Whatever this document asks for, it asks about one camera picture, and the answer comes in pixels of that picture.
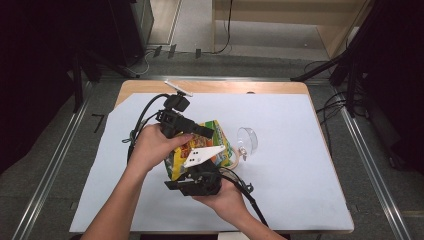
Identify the metal floor rail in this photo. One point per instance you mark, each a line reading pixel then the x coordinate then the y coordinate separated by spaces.
pixel 50 173
pixel 373 173

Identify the green checkered yellow pouch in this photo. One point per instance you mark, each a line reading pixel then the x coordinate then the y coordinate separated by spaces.
pixel 200 145

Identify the person's right hand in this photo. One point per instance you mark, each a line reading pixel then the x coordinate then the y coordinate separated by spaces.
pixel 226 200

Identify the person's left hand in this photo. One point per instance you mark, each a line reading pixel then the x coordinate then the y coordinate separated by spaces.
pixel 151 150

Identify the white table mat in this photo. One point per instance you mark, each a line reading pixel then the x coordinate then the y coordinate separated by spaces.
pixel 293 173

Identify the black stand with slanted bar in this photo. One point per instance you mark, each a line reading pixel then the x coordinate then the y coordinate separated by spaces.
pixel 333 60

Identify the dark cabinet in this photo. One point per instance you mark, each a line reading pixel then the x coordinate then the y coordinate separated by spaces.
pixel 133 26

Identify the black upright post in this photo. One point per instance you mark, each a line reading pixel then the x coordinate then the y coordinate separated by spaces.
pixel 78 86

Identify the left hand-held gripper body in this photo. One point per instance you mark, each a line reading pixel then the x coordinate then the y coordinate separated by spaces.
pixel 171 120

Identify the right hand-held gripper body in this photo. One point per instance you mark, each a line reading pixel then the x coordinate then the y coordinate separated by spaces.
pixel 205 180

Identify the light wooden shelf unit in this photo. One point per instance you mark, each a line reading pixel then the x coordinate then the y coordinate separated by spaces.
pixel 333 33

